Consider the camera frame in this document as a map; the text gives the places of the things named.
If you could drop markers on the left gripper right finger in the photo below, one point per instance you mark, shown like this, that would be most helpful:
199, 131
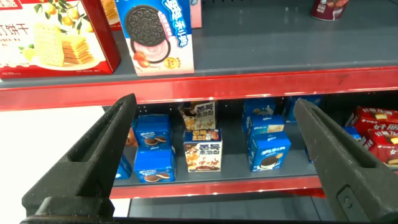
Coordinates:
339, 161

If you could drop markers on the grey and red shop shelf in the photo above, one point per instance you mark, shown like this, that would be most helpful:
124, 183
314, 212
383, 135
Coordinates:
255, 53

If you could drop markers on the red pie box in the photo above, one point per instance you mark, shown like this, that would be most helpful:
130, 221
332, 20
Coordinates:
373, 118
384, 146

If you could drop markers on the small blue cookie box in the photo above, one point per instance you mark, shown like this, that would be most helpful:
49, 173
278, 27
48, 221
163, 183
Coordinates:
258, 107
154, 165
123, 169
265, 124
269, 152
152, 130
353, 132

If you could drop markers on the pink snack box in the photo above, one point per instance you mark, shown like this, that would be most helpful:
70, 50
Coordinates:
196, 14

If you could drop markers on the orange snack pack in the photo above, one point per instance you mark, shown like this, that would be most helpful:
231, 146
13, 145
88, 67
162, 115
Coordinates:
131, 138

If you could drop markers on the white and brown snack box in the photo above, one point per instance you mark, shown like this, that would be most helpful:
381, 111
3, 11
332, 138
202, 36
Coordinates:
200, 116
203, 152

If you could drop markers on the large red cracker box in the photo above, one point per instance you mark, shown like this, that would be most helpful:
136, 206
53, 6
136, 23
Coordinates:
110, 14
46, 43

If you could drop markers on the blue and white cookie box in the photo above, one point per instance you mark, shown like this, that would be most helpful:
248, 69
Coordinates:
155, 37

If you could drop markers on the dark red can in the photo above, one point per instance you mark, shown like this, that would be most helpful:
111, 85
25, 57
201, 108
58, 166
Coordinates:
329, 9

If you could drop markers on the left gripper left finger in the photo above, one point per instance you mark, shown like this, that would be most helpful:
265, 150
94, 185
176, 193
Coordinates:
90, 168

